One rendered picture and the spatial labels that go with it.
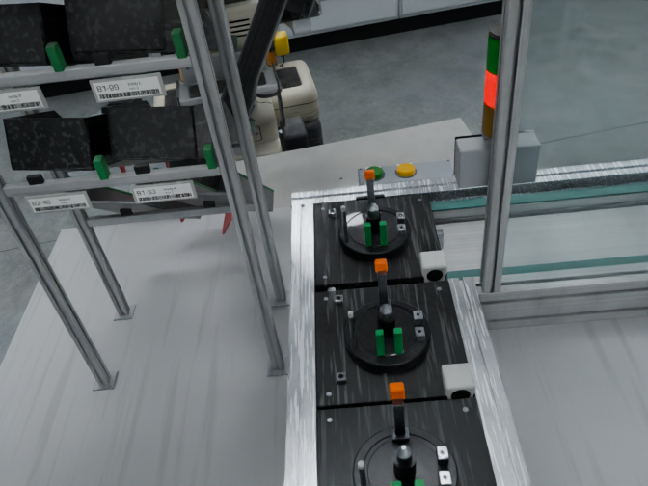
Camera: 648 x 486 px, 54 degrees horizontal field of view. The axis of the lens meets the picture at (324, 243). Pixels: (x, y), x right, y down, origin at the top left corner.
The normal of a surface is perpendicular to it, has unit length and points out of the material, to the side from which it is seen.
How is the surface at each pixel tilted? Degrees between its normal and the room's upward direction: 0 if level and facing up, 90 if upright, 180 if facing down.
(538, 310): 90
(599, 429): 0
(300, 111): 90
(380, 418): 0
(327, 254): 0
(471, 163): 90
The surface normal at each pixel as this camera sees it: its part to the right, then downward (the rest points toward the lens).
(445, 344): -0.11, -0.74
